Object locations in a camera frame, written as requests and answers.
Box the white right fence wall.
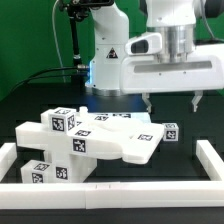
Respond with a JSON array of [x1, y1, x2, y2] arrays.
[[196, 140, 224, 181]]

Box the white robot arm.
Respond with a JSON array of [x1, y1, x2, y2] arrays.
[[86, 0, 224, 105]]

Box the white thin cable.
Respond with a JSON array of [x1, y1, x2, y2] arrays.
[[51, 0, 67, 84]]

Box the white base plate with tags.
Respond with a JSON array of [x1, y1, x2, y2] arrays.
[[90, 112, 151, 123]]

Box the white front fence wall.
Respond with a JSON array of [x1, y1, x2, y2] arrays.
[[0, 181, 224, 209]]

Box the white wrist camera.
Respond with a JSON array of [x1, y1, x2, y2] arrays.
[[125, 32, 162, 56]]

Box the white fence wall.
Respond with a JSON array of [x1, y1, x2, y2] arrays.
[[0, 181, 224, 209], [196, 140, 224, 181], [0, 143, 17, 182]]

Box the white tagged cube nut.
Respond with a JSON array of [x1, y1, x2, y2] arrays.
[[48, 107, 76, 133], [163, 123, 179, 142]]

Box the white left fence wall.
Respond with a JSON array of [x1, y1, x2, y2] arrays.
[[0, 143, 17, 182]]

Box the black cables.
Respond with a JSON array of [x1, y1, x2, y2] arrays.
[[8, 63, 91, 96]]

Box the black camera stand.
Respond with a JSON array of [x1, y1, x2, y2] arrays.
[[59, 0, 114, 66]]

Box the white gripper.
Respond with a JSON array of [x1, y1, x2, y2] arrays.
[[120, 44, 224, 113]]

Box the white chair back frame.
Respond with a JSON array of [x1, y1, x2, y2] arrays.
[[16, 116, 164, 164]]

